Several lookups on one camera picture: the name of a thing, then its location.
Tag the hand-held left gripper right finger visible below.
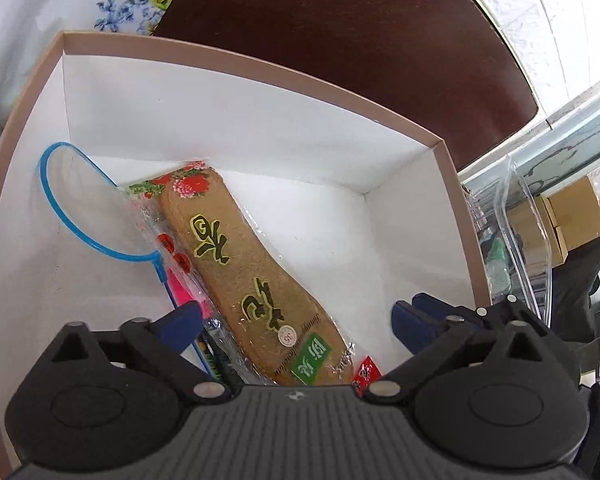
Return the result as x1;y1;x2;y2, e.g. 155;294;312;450
358;292;556;404

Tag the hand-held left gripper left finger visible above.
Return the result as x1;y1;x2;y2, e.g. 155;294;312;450
49;301;232;403

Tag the brown insole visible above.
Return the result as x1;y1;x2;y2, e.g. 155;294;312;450
129;160;356;388

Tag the white cardboard box pink rim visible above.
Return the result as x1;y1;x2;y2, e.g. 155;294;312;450
0;30;491;480

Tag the dark brown wooden desktop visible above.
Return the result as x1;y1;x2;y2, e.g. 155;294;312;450
152;0;540;173

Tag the pink plastic item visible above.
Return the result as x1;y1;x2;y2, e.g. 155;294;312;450
167;267;212;318

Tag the green black small packet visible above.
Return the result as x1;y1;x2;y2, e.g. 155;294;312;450
202;315;241;386

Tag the small red packet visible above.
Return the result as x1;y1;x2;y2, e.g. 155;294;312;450
352;355;383;391

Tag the clear plastic container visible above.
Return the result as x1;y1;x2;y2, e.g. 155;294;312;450
492;154;553;323

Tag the small brown cardboard carton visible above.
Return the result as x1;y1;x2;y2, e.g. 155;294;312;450
507;200;568;266

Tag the blue-rimmed small hand net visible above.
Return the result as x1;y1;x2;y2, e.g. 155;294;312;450
40;142;218;378

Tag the black cloth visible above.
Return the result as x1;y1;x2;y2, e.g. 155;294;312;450
550;234;600;343

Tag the large brown cardboard carton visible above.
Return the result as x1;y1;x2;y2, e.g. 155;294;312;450
545;176;600;253

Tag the white floral cloth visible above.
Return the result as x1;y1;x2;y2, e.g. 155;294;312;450
0;0;196;131

